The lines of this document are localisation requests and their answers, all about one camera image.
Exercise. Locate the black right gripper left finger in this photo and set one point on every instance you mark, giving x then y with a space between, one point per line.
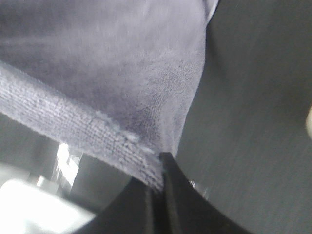
130 213

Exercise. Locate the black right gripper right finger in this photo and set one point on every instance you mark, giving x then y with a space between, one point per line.
188 212

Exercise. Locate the grey microfibre towel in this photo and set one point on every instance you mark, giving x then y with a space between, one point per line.
112 78

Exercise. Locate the cream plastic storage bin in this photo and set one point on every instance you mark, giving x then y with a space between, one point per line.
308 124

